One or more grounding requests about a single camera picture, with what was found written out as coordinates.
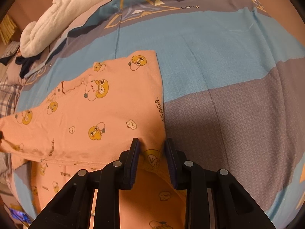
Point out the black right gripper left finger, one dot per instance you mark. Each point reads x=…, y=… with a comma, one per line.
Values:
x=92, y=195

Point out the plaid grey pillow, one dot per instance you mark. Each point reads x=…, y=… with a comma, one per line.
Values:
x=9, y=96

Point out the blue grey patterned duvet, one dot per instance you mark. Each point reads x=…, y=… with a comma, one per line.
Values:
x=233, y=86

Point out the dark navy garment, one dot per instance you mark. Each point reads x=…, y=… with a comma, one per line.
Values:
x=26, y=63

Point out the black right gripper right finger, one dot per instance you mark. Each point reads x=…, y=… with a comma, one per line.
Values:
x=213, y=195

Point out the pink cartoon print garment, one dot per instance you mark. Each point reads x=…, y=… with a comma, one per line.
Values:
x=86, y=123

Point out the white fluffy blanket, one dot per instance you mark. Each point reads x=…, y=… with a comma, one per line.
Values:
x=39, y=34

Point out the stack of yellow books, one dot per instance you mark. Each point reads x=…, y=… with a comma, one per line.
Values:
x=8, y=29

